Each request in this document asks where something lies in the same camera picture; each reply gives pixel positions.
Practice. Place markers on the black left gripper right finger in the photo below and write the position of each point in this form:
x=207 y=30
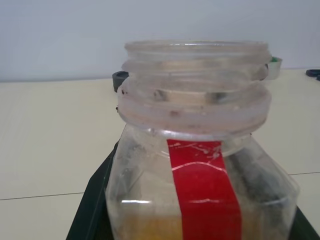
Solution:
x=308 y=231

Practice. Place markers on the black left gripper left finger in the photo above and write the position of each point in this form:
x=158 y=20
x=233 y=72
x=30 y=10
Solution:
x=95 y=200

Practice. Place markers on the bottle with orange liquid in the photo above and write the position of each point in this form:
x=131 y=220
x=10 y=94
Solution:
x=200 y=175

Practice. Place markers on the small black object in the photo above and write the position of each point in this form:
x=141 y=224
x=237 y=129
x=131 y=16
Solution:
x=313 y=73

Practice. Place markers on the white green tape roll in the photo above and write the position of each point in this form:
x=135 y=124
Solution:
x=276 y=68

